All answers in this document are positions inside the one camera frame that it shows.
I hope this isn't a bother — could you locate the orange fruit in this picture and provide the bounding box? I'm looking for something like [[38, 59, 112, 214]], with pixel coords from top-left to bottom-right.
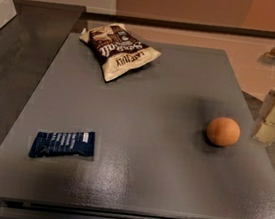
[[206, 117, 241, 147]]

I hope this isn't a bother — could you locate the brown and cream chip bag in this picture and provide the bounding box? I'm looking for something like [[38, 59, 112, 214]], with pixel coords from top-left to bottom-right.
[[79, 23, 161, 82]]

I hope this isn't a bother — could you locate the dark blue snack bar wrapper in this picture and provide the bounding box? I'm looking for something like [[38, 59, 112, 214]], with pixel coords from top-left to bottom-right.
[[29, 132, 96, 158]]

